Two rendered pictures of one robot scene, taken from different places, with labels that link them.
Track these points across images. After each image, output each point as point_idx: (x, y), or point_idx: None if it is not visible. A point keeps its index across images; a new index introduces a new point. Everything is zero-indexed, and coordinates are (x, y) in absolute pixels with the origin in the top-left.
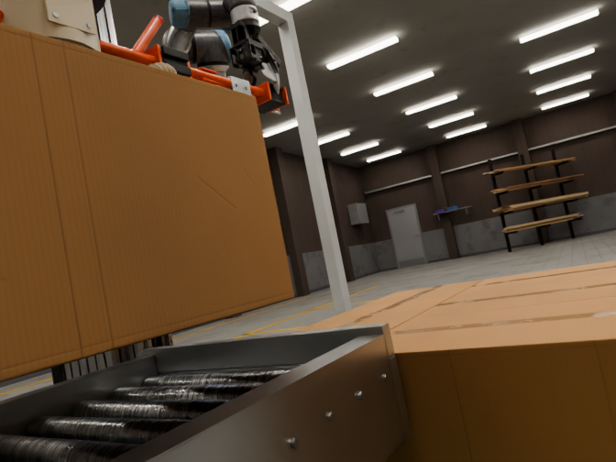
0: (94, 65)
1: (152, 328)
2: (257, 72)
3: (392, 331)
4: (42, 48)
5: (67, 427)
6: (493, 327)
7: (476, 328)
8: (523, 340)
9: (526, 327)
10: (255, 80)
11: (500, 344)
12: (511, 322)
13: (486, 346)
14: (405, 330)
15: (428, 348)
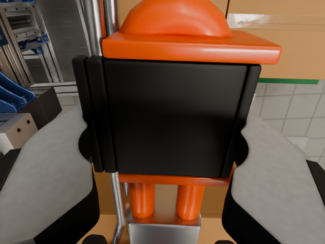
0: None
1: None
2: (100, 238)
3: (232, 13)
4: None
5: None
6: (300, 36)
7: (290, 33)
8: (307, 72)
9: (315, 44)
10: (94, 185)
11: (297, 76)
12: (312, 22)
13: (290, 78)
14: (243, 15)
15: (264, 74)
